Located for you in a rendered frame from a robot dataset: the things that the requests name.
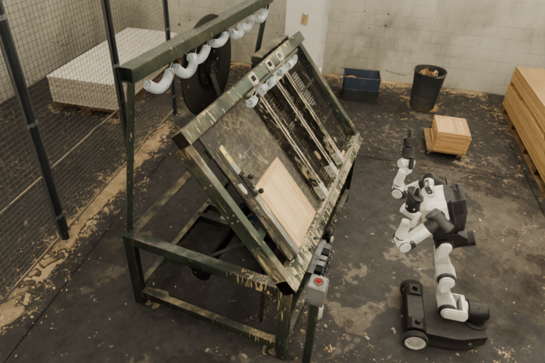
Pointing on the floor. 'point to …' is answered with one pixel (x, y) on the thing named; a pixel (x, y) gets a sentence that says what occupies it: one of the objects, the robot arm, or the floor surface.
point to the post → (310, 333)
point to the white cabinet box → (309, 6)
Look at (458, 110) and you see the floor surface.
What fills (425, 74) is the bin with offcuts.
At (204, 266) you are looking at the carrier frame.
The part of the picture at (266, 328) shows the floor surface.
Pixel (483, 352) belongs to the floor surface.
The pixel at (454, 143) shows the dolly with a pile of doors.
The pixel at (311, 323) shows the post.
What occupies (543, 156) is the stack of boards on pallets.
